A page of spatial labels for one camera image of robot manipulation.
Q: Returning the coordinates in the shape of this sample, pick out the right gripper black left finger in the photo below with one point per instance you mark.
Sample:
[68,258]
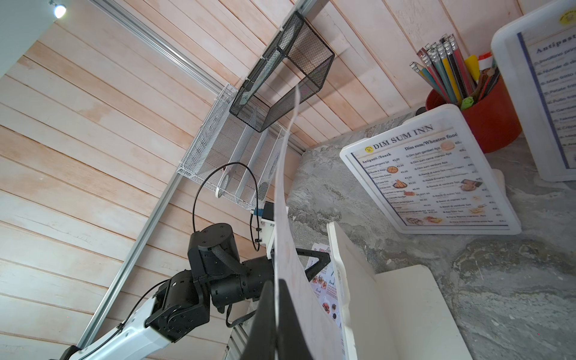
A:
[261,343]

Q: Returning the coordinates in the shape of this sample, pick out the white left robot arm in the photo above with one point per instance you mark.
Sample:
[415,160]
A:
[131,339]

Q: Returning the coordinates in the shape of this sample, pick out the white menu holder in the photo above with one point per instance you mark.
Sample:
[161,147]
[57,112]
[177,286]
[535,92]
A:
[515,72]
[432,175]
[399,314]

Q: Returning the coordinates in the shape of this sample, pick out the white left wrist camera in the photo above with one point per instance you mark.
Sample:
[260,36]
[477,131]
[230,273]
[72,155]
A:
[266,229]

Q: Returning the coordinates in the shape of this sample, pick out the white wire wall shelf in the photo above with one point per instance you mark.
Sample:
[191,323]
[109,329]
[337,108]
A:
[225,144]

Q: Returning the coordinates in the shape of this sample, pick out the red metal bucket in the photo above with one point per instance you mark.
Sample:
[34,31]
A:
[493,121]

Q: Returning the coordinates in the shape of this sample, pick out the white tape roll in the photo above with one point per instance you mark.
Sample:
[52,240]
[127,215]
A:
[222,185]

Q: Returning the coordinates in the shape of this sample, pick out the white menu holder front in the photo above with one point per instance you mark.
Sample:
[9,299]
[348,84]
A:
[515,72]

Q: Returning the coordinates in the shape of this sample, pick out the black mesh wall basket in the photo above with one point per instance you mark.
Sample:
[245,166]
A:
[296,60]

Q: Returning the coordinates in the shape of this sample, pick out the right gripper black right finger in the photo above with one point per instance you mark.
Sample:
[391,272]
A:
[291,344]

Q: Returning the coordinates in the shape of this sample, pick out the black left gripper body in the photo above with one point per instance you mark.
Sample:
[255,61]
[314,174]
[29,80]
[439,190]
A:
[216,278]

